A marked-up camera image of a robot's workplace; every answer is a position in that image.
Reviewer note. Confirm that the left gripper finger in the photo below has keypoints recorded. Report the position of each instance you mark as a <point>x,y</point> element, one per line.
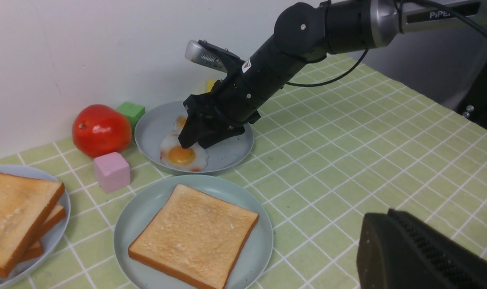
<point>399,251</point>

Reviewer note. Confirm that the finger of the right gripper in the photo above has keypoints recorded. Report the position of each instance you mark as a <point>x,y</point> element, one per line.
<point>212,137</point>
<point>194,128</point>

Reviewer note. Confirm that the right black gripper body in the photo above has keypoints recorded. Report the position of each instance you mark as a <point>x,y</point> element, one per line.
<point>233,102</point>

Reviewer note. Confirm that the fried egg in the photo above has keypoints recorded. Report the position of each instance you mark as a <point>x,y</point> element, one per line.
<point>172,154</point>
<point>180,122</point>

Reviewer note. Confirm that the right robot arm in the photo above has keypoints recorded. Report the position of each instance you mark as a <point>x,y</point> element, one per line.
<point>304,35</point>

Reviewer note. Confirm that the yellow cube block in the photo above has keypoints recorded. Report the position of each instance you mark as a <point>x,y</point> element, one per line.
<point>210,84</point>

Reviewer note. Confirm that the grey egg plate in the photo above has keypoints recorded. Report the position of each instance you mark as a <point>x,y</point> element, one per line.
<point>154,125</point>

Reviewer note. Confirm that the green cube block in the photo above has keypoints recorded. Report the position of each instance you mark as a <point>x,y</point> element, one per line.
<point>132,112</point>

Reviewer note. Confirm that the teal front plate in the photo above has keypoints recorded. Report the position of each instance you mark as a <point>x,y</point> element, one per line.
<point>251,263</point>

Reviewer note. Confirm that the pink cube block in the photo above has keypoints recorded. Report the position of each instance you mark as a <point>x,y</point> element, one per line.
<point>112,172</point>

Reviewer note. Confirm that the red tomato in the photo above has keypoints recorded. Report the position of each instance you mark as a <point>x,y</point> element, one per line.
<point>100,130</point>

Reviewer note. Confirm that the blue bread plate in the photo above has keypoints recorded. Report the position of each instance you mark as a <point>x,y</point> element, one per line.
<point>49,240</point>

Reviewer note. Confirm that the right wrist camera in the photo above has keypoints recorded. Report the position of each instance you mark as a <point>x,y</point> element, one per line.
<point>211,56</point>

